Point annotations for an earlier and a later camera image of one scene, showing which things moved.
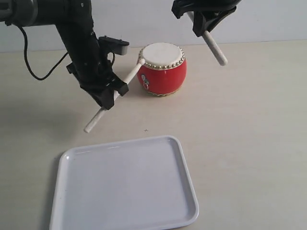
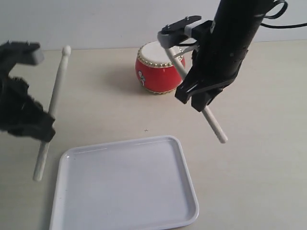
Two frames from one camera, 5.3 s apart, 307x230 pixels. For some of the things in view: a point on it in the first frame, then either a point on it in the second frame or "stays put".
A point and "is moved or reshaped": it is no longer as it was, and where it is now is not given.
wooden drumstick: (99, 114) -> (42, 152)
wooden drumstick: (215, 48) is moved or reshaped
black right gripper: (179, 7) -> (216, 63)
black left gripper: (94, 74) -> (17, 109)
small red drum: (164, 71) stays put
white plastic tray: (140, 184) stays put
